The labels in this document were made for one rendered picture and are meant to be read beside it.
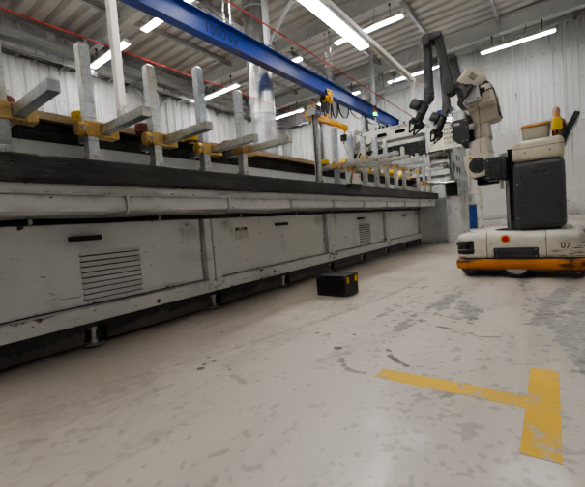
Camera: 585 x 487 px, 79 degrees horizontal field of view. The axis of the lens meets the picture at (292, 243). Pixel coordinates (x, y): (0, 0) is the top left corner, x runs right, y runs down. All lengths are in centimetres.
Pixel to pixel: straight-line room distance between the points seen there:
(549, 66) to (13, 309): 1179
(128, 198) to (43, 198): 27
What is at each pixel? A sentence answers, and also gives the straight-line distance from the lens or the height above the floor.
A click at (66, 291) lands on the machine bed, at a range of 162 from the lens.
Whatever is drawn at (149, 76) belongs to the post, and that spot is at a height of 105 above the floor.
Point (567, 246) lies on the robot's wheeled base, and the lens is 248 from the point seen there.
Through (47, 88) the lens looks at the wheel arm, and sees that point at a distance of 113.
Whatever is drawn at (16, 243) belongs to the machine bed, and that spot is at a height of 44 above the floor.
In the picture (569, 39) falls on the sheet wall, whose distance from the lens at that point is 1219.
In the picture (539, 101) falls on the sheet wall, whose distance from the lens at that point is 1177.
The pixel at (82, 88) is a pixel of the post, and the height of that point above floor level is 94.
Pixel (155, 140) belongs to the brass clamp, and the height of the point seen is 80.
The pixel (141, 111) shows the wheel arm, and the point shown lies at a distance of 124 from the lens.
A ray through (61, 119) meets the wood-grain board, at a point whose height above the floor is 88.
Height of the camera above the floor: 43
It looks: 3 degrees down
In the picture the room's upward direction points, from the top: 5 degrees counter-clockwise
